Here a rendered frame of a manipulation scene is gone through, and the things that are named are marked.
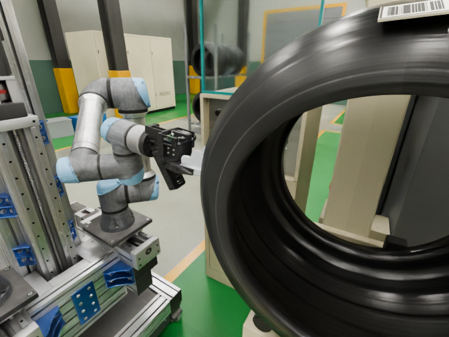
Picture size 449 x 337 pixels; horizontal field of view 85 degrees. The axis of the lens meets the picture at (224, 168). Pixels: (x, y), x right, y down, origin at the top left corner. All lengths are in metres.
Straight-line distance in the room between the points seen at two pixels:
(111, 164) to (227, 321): 1.26
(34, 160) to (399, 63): 1.05
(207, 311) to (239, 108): 1.53
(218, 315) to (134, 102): 1.31
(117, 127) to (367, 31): 0.58
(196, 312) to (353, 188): 1.29
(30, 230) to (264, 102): 1.02
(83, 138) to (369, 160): 0.81
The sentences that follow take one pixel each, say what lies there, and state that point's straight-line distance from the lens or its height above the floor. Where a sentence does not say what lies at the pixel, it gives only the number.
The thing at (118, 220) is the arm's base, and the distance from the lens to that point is 1.21.
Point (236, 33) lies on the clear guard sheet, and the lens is 1.24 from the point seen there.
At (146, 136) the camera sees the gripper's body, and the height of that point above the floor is 1.25.
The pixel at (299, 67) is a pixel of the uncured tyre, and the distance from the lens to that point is 0.32.
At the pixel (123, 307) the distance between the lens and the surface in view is 1.60.
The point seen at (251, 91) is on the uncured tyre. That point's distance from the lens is 0.35.
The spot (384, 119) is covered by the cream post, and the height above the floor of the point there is 1.30.
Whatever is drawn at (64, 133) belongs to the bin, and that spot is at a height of 0.07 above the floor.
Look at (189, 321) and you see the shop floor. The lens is 1.73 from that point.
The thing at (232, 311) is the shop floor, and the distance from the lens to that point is 1.76.
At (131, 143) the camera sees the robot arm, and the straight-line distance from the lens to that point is 0.66.
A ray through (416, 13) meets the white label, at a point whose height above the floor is 1.47.
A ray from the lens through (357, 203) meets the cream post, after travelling 0.81.
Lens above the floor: 1.43
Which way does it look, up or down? 24 degrees down
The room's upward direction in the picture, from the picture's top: straight up
